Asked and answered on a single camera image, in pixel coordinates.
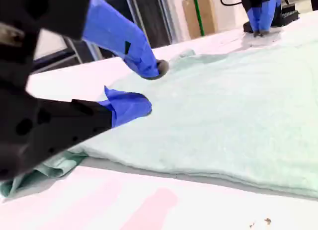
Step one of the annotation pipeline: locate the brown cardboard box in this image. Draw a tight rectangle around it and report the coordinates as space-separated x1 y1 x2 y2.
182 0 218 40

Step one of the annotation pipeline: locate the grey metal door frame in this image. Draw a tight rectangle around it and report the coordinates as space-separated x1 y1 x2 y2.
123 0 174 48

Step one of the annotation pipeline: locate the black ridged block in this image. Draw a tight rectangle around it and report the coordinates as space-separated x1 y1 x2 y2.
243 3 299 33

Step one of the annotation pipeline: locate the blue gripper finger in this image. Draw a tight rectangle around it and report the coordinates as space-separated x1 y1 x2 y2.
259 0 283 33
32 85 153 157
83 0 170 79
247 7 262 37

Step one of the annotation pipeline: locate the green pole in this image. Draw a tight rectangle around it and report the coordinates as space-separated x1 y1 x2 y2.
189 0 205 37

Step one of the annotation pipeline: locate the pale green T-shirt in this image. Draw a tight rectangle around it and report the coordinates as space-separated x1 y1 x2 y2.
0 42 318 200

